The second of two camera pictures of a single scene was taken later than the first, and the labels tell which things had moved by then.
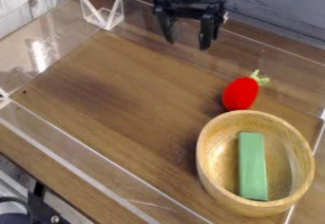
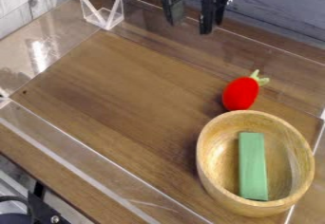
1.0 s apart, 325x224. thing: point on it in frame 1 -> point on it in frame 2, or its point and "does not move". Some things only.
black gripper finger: [165, 18] -> [173, 2]
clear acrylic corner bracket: [105, 18] does not move
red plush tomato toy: [242, 91] does not move
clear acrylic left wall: [41, 42] does not move
